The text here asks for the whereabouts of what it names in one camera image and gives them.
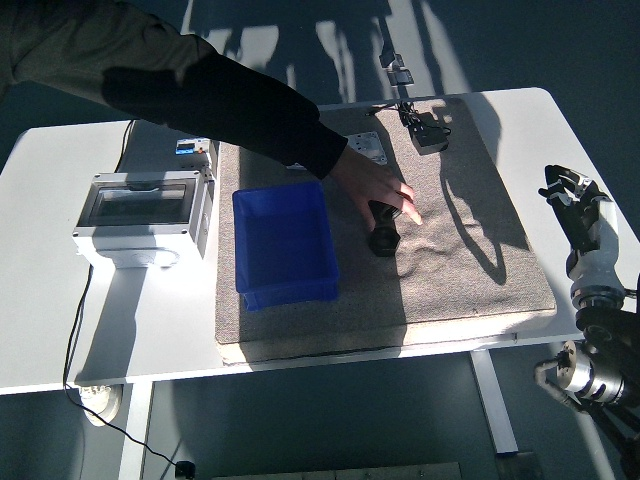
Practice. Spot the person's hand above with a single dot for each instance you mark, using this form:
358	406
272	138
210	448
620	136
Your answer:
370	182

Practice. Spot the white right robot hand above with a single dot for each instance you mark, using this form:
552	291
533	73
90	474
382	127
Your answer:
600	235

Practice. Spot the black hexagonal nut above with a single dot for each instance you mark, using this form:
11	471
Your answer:
384	245
384	215

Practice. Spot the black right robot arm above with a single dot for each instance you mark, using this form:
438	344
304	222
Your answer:
600	330

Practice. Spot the person's forearm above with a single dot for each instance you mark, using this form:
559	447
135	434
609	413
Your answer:
250	115

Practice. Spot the blue plastic box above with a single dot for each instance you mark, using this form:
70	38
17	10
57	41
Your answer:
300	299

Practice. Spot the grey square socket plate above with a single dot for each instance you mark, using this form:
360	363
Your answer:
367	142
296	168

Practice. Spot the black power adapter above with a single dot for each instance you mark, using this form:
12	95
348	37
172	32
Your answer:
430	140

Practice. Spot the black clamp device on stand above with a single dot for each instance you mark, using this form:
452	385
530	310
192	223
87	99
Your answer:
397	70

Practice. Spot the grey-brown mat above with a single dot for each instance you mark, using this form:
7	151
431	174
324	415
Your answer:
450	290

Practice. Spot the blue and white circuit breaker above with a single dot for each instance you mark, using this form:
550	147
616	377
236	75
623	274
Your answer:
192	147

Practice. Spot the white right table leg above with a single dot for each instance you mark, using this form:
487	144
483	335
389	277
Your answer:
497	410

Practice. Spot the white table leg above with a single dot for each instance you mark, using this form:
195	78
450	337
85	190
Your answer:
132	430
497	410

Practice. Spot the person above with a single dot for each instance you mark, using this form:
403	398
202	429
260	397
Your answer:
75	40

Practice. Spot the black floor plug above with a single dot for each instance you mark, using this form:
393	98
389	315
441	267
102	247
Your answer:
184	469

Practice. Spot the white left table leg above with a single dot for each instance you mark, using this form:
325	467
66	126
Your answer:
132	430

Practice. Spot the grey enclosure with clear lid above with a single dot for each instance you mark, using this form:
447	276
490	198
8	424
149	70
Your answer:
135	205

